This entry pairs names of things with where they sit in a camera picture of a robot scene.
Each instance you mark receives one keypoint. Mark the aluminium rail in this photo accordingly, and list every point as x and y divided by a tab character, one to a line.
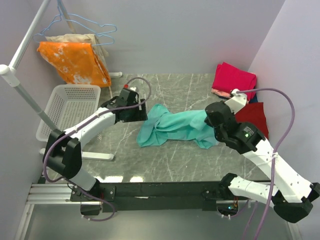
50	214

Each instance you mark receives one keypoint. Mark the pink folded t shirt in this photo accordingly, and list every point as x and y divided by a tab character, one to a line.
228	78

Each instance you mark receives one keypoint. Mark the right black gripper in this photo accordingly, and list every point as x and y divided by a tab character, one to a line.
207	121

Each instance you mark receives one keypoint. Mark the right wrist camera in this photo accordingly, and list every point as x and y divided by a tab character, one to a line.
237	101

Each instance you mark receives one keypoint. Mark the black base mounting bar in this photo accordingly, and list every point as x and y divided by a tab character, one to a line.
148	196

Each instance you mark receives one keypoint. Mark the salmon folded t shirt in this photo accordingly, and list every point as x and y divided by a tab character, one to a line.
221	94

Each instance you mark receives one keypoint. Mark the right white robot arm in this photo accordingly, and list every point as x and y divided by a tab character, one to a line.
289	194

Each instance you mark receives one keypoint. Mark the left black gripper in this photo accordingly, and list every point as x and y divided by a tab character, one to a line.
141	115

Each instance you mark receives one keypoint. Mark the blue folded t shirt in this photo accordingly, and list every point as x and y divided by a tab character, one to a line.
252	97

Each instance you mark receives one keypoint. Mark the orange patterned cloth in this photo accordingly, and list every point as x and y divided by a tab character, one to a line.
76	63

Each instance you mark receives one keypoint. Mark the teal t shirt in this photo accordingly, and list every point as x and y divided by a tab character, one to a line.
163	125

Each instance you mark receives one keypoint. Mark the beige hanging cloth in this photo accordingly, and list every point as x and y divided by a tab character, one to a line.
82	38

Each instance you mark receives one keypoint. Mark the blue wire hanger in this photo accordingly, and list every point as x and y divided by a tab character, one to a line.
104	40
75	21

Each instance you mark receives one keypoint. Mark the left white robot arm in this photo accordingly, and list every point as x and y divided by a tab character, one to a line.
63	153

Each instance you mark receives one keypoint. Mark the dark red folded t shirt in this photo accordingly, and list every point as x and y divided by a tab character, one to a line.
254	113

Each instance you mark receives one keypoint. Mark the white plastic laundry basket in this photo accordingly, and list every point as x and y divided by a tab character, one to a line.
69	104

